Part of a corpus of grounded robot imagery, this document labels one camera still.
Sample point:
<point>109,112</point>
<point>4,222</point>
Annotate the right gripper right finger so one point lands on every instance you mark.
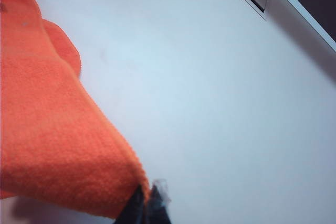
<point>158,208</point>

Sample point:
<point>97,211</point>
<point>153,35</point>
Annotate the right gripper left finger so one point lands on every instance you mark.
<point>135,208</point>

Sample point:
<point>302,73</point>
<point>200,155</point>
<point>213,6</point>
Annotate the orange microfiber cloth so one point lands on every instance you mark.
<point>52,116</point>

